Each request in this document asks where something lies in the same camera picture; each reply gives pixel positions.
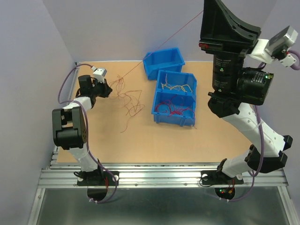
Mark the aluminium rail frame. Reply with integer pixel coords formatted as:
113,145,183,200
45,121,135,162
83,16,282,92
29,61,300,225

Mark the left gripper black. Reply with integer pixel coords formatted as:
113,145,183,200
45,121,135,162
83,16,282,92
90,78,112,98

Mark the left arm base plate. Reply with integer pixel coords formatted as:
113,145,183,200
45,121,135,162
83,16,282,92
73,170,120,204

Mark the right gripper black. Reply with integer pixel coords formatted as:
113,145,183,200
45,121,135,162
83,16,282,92
201,0,264,94

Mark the blue bin rear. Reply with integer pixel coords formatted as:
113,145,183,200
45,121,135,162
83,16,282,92
142,48,185,81

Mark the blue bin double front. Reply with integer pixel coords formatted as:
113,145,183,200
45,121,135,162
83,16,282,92
151,70,197,127

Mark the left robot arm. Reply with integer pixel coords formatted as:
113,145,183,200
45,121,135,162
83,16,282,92
52,75,112,186

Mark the single red wire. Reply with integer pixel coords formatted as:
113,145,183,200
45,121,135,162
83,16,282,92
155,95,197,129

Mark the thin pink wire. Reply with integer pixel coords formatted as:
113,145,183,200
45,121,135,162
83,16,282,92
117,10,204,82

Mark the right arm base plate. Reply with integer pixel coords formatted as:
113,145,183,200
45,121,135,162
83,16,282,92
199,170,244,200

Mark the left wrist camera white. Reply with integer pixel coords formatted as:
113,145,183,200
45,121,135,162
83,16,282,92
91,66,107,83

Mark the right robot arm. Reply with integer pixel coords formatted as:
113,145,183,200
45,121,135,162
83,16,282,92
199,0,298,185

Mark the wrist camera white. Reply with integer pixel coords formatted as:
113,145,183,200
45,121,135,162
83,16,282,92
91,66,107,83
249,26,299,67

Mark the yellow wire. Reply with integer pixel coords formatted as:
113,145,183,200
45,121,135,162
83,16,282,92
160,74,194,94

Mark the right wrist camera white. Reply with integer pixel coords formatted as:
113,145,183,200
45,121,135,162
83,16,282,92
249,26,299,67

